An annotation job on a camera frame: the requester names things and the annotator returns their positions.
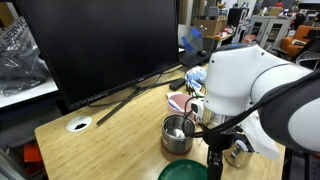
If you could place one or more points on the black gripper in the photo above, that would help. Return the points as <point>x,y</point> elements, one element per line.
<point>217,142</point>

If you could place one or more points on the green plate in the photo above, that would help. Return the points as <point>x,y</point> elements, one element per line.
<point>183,170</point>

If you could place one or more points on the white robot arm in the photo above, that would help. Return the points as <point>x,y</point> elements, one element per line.
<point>275,102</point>

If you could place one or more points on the steel cup with dark interior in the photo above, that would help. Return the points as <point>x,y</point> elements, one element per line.
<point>240,153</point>

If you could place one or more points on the stainless steel bowl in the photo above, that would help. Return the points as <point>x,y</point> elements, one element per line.
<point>173,138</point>

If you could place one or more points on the pink mug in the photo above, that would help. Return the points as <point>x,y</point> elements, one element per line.
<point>179,104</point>

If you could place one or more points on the small black box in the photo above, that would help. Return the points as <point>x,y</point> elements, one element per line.
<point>177,84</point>

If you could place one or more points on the plastic bag of masks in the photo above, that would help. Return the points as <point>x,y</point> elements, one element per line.
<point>195,78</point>

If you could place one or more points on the cardboard box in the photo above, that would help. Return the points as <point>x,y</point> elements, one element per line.
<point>211,27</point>

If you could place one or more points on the white glass cabinet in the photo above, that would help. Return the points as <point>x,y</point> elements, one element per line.
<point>269,30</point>

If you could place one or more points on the orange armchair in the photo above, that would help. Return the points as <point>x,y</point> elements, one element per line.
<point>293,44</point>

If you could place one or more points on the large black monitor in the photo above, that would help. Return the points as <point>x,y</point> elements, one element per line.
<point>95,48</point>

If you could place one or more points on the black plastic bag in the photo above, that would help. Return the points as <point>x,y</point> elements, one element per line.
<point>21,68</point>

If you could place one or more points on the white cable grommet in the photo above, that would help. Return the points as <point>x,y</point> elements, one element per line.
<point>78,123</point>

